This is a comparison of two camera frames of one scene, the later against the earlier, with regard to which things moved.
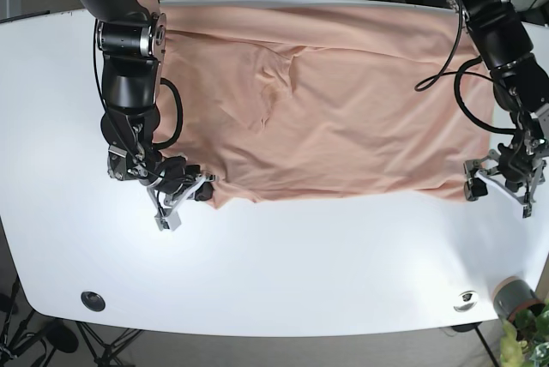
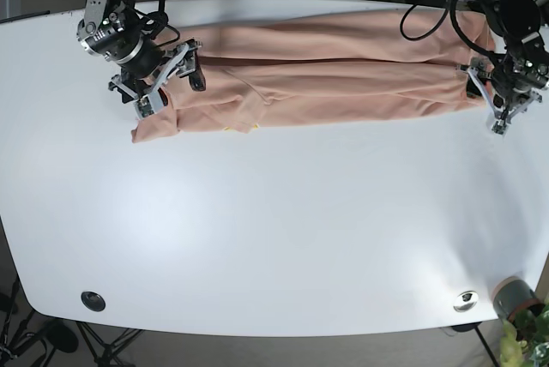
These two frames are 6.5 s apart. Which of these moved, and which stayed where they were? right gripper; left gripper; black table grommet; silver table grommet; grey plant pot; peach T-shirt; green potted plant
Moved: right gripper; left gripper; peach T-shirt
Stayed: green potted plant; silver table grommet; black table grommet; grey plant pot
